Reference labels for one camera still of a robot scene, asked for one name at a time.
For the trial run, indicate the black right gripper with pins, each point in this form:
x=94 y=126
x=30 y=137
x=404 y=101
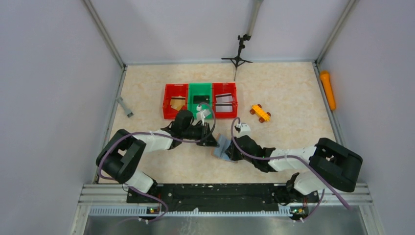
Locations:
x=231 y=152

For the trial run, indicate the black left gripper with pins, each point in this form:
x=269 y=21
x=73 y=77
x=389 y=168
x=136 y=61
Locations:
x=211 y=142

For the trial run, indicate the gold card with stripe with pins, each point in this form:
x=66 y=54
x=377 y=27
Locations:
x=177 y=98

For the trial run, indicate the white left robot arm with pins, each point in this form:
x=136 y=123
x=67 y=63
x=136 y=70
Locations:
x=119 y=159

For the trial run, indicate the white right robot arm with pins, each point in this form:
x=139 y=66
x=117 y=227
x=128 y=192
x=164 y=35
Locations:
x=326 y=164

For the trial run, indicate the white card in bin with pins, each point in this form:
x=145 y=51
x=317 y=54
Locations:
x=224 y=108

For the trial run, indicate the black card in green bin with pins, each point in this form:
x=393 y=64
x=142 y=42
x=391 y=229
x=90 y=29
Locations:
x=201 y=98

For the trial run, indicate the card with black stripe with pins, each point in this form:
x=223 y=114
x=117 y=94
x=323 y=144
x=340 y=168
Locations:
x=224 y=98

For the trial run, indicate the yellow toy brick car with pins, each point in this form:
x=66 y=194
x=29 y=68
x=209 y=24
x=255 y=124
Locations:
x=261 y=114

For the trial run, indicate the green plastic bin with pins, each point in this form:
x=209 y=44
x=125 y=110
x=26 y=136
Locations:
x=197 y=93

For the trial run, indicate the right red plastic bin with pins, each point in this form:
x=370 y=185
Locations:
x=223 y=88

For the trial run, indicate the red plastic bin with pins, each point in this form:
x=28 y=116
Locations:
x=223 y=88
x=170 y=91

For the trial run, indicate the left red plastic bin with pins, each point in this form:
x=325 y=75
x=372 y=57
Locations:
x=170 y=91

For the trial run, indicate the grey small tool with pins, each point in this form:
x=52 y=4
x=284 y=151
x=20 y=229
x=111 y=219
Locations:
x=128 y=112

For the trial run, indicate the orange flashlight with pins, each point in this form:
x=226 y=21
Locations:
x=325 y=80

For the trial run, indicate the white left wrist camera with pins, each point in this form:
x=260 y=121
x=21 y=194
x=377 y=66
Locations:
x=202 y=113

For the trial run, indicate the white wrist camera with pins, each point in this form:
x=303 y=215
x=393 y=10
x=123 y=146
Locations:
x=202 y=113
x=242 y=129

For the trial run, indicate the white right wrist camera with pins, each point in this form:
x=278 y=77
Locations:
x=242 y=129

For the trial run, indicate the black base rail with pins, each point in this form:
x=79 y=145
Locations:
x=267 y=192

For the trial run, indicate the black camera tripod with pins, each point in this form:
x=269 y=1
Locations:
x=237 y=61

